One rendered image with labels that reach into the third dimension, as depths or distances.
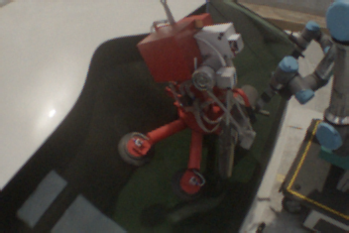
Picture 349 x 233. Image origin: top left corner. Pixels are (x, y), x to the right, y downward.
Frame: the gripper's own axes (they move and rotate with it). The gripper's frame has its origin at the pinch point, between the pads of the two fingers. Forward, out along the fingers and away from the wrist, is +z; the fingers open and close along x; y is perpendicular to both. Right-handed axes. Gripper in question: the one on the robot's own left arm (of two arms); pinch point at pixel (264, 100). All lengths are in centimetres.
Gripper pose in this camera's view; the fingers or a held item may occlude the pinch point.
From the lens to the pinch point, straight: 128.8
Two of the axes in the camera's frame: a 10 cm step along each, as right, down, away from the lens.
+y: -7.1, -6.5, 2.7
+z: -0.8, 4.5, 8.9
